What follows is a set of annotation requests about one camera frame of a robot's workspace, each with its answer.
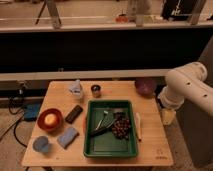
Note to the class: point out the purple bowl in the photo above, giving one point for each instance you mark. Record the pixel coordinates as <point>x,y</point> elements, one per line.
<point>145,86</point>

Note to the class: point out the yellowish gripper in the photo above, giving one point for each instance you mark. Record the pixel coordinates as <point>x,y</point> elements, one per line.
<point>168,116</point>

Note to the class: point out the green plastic tray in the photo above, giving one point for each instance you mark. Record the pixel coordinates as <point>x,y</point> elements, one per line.
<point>107,145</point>

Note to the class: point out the red bowl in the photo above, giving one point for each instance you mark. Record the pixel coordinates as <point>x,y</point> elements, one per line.
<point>43,126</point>

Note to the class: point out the orange object in background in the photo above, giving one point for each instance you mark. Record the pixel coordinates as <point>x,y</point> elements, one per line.
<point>122,18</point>

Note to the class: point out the black handled tongs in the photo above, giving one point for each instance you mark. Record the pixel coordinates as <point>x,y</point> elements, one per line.
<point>106,123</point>

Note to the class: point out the light wooden stick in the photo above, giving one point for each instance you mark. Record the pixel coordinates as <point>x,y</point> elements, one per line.
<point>138,123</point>

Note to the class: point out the yellow round fruit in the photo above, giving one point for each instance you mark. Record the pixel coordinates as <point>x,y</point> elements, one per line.
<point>50,119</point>

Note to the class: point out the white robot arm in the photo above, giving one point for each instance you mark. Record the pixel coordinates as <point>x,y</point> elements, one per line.
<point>185,82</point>

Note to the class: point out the black rectangular block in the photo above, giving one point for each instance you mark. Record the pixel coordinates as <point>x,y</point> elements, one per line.
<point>73,114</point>

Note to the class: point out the small dark metal can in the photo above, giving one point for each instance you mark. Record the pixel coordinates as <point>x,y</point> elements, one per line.
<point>96,90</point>

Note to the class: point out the dark purple grape bunch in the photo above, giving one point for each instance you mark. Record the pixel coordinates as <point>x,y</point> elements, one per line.
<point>121,128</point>

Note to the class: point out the blue power box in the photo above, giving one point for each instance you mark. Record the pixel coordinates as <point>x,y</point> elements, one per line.
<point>31,112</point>

